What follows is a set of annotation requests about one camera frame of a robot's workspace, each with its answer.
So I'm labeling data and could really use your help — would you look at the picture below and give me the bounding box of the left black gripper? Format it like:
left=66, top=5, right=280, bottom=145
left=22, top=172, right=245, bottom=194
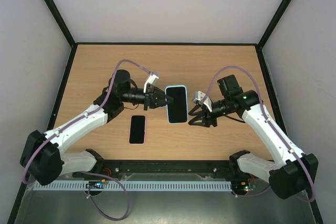
left=120, top=85, right=173, bottom=111

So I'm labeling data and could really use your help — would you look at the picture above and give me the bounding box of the light blue phone case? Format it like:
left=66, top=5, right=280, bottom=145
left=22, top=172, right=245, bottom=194
left=164, top=85, right=189, bottom=124

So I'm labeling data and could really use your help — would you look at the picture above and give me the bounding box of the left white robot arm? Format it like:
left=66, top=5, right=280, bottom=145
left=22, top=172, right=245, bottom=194
left=19, top=69, right=173, bottom=185

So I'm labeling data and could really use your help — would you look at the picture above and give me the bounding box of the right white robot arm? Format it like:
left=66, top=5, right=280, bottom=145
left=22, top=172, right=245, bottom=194
left=189, top=74, right=318, bottom=199

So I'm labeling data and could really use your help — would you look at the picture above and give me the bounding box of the phone in pink case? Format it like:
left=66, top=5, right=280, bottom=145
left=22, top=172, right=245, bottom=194
left=129, top=115, right=146, bottom=144

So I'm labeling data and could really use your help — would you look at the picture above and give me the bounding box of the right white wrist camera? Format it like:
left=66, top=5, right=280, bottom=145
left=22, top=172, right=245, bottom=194
left=192, top=91, right=213, bottom=112

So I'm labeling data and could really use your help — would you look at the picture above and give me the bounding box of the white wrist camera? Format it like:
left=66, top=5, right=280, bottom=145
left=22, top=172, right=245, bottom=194
left=144, top=72, right=160, bottom=88
left=192, top=91, right=213, bottom=112

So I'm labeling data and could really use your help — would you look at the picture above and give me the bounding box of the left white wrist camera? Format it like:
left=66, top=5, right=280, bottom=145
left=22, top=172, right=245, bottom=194
left=144, top=72, right=160, bottom=88

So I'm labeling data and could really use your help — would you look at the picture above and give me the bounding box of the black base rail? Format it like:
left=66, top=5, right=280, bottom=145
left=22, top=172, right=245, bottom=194
left=89, top=159, right=257, bottom=180

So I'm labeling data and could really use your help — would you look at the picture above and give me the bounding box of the black aluminium frame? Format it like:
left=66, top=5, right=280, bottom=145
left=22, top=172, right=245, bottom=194
left=6, top=0, right=325, bottom=224

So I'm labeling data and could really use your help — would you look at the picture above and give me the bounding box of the grey slotted cable duct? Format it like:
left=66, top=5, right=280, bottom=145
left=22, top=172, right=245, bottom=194
left=32, top=180, right=232, bottom=192

